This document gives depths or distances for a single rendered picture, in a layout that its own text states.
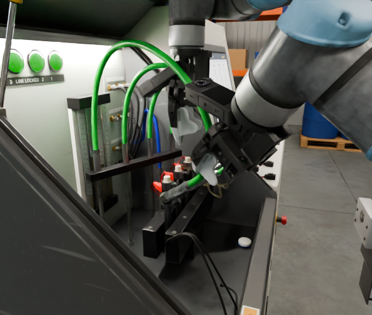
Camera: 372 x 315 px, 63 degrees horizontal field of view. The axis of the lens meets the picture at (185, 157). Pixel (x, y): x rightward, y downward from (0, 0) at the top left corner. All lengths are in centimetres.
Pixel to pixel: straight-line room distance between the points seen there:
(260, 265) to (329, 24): 55
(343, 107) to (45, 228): 40
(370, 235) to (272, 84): 68
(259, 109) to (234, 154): 9
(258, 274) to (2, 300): 49
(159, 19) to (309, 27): 83
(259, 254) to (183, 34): 51
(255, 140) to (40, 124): 54
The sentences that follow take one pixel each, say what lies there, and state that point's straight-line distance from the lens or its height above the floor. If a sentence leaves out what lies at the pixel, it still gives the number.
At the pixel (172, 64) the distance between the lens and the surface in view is 57.
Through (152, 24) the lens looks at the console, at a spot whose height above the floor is 150.
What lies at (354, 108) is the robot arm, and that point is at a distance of 31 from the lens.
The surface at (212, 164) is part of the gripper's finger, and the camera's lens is 49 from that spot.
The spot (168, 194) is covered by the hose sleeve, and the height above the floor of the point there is 112.
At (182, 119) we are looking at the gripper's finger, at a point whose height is 126.
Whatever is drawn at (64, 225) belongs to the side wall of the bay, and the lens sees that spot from 46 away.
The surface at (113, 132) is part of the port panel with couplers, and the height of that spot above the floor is 115.
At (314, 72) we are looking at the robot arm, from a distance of 31.
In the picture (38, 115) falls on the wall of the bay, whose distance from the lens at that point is 79.
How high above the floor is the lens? 138
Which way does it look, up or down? 18 degrees down
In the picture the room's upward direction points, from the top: straight up
